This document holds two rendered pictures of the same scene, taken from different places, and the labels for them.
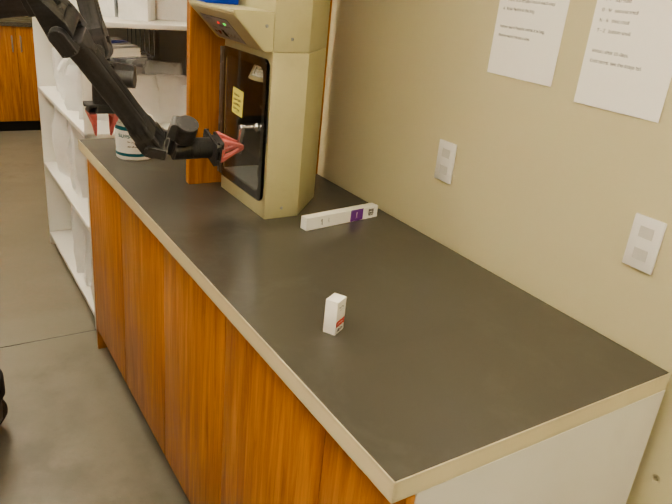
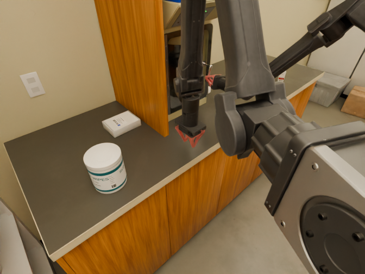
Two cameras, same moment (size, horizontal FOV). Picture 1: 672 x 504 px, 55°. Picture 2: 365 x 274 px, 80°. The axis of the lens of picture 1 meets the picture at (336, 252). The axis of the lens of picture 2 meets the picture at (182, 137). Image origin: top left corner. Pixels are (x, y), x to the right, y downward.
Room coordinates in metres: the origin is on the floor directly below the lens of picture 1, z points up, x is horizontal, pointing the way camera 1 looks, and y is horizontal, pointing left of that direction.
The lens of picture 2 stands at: (2.08, 1.36, 1.64)
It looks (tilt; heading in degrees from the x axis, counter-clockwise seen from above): 40 degrees down; 262
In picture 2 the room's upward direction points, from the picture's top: straight up
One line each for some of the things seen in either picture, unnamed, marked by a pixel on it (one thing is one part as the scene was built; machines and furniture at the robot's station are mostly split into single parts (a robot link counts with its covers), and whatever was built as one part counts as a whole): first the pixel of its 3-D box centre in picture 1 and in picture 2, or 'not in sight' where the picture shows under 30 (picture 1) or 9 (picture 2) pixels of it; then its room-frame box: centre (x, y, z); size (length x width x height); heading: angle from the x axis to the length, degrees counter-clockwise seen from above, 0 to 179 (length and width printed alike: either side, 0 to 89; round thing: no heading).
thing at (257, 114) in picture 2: not in sight; (254, 130); (1.93, 1.11, 1.43); 0.10 x 0.05 x 0.09; 98
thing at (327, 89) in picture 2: not in sight; (318, 86); (-0.29, -1.28, 0.17); 0.60 x 0.42 x 0.33; 122
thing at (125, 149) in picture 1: (134, 135); (106, 168); (2.29, 0.76, 1.02); 0.13 x 0.13 x 0.15
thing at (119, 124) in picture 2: not in sight; (121, 123); (2.27, 0.40, 0.96); 0.16 x 0.12 x 0.04; 35
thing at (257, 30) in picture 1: (229, 24); (198, 11); (1.87, 0.36, 1.46); 0.32 x 0.11 x 0.10; 34
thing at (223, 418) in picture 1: (276, 360); (196, 153); (1.80, 0.16, 0.45); 2.05 x 0.67 x 0.90; 34
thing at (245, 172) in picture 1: (241, 122); (189, 70); (1.90, 0.32, 1.19); 0.30 x 0.01 x 0.40; 34
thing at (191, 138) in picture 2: (99, 120); (191, 135); (1.96, 0.76, 1.14); 0.07 x 0.07 x 0.09; 34
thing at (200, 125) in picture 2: (102, 96); (190, 118); (1.97, 0.75, 1.21); 0.10 x 0.07 x 0.07; 124
